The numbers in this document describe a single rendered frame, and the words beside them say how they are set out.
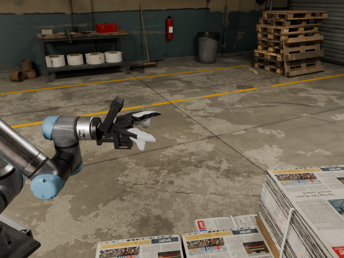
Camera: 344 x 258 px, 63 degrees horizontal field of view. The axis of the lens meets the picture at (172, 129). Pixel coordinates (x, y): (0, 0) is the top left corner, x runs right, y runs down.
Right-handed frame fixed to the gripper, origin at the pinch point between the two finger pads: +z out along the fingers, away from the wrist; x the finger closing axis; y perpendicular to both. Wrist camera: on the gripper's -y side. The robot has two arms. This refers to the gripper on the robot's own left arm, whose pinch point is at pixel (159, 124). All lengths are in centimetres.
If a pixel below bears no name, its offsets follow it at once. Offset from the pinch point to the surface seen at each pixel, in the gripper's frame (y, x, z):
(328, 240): 13, 29, 41
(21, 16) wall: 72, -524, -328
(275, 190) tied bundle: 18.7, 7.7, 36.1
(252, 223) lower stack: 67, -18, 41
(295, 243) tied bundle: 23, 23, 38
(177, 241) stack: 39.4, 12.2, 6.1
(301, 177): 16.3, 4.3, 44.7
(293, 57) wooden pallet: 154, -529, 242
